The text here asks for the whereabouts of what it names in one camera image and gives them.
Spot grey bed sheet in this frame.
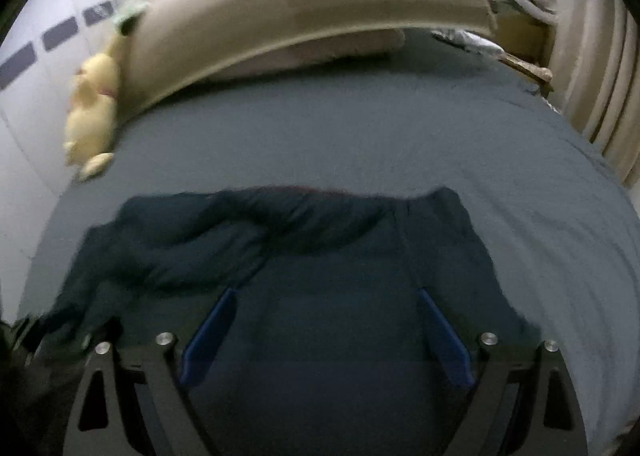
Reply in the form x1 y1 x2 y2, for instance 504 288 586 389
15 31 640 456

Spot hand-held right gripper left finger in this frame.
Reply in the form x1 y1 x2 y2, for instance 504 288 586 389
62 287 238 456

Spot crumpled white bag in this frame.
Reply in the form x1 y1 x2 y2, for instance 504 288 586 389
432 28 506 62

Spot beige curtain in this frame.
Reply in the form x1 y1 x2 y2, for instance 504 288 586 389
550 0 640 187

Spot navy puffer jacket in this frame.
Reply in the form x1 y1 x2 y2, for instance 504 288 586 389
37 186 543 456

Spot yellow plush toy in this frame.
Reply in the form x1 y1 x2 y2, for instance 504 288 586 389
62 18 151 182

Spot wooden bedside cabinet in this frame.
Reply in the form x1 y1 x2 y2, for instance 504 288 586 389
492 11 556 97

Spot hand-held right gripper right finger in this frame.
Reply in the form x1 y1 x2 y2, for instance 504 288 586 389
417 288 591 456

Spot white wardrobe with purple panels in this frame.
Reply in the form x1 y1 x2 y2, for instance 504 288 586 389
0 0 131 287

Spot pink pillow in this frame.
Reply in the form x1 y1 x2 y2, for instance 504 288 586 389
207 28 408 82

